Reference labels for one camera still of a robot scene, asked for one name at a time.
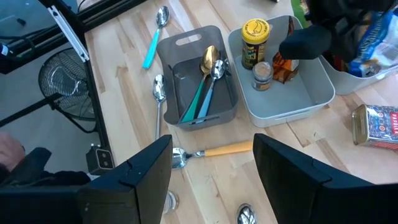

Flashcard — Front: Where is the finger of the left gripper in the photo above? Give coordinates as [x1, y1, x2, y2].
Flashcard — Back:
[279, 24, 333, 60]

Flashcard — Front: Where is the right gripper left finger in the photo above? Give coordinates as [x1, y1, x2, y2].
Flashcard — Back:
[77, 134, 174, 224]

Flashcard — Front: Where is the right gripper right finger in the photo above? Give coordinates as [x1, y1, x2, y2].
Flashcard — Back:
[252, 133, 374, 224]

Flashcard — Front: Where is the pink green noodle packet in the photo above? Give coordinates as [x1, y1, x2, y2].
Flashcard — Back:
[290, 0, 309, 29]

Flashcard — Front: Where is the amber sauce bottle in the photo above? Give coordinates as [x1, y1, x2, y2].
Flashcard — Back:
[272, 15, 300, 85]

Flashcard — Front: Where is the red white food packet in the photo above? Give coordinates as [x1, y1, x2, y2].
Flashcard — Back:
[331, 52, 351, 74]

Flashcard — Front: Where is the blue yellow snack packet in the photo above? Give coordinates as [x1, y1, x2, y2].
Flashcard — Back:
[348, 9, 398, 78]

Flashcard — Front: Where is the brown jar yellow lid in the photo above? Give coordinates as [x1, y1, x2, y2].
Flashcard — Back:
[241, 17, 271, 71]

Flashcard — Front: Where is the silver spoon coral handle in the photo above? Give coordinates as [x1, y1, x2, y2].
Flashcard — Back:
[236, 203, 257, 224]

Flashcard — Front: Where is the silver spoon light blue handle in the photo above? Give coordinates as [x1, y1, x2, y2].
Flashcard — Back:
[197, 58, 226, 121]

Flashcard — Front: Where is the gold spoon green handle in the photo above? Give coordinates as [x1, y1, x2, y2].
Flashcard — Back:
[180, 45, 221, 124]

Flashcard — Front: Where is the silver spoon orange handle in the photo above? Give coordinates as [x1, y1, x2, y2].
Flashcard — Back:
[171, 140, 254, 170]

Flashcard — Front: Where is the silver spoon teal handle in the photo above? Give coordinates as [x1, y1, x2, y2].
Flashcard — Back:
[142, 5, 170, 70]

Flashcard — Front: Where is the light grey plastic bin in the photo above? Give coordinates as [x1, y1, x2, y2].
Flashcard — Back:
[228, 15, 336, 128]
[319, 40, 398, 96]

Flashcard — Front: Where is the dark grey plastic bin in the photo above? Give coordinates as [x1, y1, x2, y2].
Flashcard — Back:
[156, 25, 239, 131]

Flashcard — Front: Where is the paprika tin with pink label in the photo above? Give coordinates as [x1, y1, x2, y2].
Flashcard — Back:
[351, 104, 398, 151]

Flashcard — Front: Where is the all silver spoon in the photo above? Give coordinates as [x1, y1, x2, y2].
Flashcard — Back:
[152, 73, 167, 141]

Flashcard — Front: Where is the person's hand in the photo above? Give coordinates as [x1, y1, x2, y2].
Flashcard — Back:
[0, 132, 26, 172]

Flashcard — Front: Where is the white aluminium bar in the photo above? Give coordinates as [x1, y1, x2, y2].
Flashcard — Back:
[48, 5, 90, 63]

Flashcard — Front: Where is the black table-level camera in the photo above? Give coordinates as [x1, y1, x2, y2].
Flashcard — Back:
[86, 144, 114, 175]

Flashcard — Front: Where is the black aluminium table frame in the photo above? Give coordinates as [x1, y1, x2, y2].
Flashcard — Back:
[37, 0, 149, 170]

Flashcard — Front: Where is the black wire floor fan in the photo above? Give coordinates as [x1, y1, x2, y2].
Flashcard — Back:
[0, 48, 103, 134]

